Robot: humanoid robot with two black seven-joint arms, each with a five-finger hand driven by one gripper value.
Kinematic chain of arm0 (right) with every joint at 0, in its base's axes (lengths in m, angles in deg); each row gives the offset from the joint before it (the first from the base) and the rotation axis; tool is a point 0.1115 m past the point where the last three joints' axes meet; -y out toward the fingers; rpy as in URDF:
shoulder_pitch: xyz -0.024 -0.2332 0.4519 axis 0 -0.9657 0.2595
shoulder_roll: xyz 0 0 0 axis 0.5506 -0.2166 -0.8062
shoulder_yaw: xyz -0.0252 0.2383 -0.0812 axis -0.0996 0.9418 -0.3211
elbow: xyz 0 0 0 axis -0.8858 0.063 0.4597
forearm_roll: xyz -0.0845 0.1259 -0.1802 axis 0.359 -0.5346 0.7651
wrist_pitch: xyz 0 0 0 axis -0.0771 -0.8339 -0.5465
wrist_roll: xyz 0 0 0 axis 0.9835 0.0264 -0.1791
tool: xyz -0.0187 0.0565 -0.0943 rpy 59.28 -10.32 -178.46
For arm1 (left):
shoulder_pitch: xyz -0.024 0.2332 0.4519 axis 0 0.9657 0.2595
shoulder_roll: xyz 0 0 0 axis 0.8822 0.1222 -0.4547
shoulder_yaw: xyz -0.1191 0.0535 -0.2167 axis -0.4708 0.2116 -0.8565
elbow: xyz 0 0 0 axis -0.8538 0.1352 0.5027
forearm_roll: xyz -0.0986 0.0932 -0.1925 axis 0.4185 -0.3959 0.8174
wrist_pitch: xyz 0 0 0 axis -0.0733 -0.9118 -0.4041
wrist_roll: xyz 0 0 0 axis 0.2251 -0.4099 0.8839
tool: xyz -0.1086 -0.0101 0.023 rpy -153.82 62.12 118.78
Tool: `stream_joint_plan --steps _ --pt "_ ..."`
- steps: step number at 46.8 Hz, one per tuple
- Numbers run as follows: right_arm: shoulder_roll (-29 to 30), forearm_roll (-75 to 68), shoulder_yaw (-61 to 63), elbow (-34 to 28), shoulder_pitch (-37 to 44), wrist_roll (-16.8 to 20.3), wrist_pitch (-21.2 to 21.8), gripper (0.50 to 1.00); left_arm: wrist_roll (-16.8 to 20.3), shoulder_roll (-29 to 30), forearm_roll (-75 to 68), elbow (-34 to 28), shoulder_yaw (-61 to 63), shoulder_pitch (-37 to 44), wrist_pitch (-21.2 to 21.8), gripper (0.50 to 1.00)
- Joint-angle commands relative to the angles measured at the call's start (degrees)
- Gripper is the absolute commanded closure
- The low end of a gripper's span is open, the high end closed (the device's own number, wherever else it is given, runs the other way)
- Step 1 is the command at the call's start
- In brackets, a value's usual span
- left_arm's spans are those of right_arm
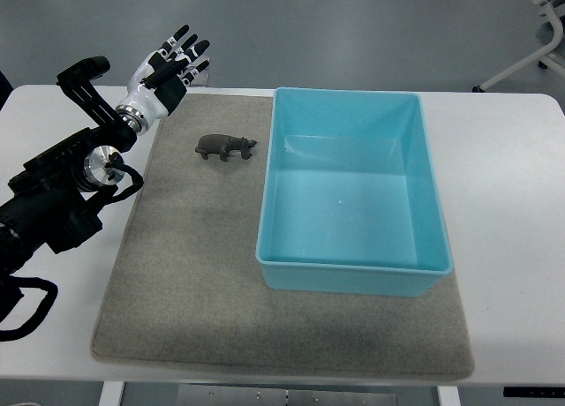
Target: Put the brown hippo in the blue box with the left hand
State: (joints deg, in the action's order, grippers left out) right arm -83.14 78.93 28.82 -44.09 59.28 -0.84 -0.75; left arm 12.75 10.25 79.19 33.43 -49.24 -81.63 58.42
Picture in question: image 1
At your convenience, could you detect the brown hippo toy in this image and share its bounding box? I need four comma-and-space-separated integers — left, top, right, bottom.
194, 134, 257, 162

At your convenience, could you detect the grey felt mat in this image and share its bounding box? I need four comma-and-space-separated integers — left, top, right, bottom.
91, 94, 474, 380

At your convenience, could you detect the blue plastic box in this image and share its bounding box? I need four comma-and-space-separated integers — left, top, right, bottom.
255, 87, 453, 297

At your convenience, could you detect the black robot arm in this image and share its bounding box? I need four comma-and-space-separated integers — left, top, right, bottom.
1, 56, 142, 274

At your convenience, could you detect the white chair base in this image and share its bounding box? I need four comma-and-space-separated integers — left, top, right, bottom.
471, 0, 565, 94

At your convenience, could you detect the black braided cable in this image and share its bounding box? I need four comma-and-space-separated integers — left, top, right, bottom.
0, 277, 59, 342

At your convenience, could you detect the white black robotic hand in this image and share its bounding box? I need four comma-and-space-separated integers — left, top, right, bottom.
116, 25, 210, 135

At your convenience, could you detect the silver floor outlet plate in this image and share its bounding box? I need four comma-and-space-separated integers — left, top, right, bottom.
190, 71, 209, 87

